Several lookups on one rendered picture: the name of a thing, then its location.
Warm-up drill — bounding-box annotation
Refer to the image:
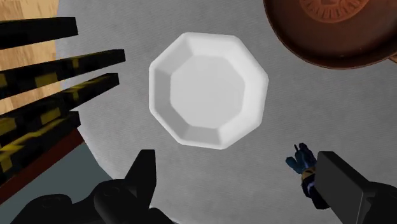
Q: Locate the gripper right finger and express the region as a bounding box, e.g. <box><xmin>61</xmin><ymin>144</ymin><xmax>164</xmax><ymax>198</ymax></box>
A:
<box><xmin>314</xmin><ymin>151</ymin><xmax>397</xmax><ymax>224</ymax></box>

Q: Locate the black and yellow chair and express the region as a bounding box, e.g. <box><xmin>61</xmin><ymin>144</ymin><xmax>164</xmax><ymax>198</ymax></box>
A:
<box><xmin>0</xmin><ymin>17</ymin><xmax>127</xmax><ymax>206</ymax></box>

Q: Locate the blue and black figure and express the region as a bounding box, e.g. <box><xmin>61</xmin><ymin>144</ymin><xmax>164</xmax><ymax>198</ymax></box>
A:
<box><xmin>285</xmin><ymin>143</ymin><xmax>330</xmax><ymax>211</ymax></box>

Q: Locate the white octagonal bowl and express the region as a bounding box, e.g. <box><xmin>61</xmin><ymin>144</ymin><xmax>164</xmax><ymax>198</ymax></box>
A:
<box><xmin>148</xmin><ymin>32</ymin><xmax>270</xmax><ymax>151</ymax></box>

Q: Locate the brown round plate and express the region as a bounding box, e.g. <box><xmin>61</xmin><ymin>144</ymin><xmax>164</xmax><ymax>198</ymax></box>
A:
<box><xmin>263</xmin><ymin>0</ymin><xmax>397</xmax><ymax>70</ymax></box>

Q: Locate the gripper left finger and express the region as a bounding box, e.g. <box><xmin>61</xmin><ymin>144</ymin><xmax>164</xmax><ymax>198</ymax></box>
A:
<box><xmin>10</xmin><ymin>149</ymin><xmax>174</xmax><ymax>224</ymax></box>

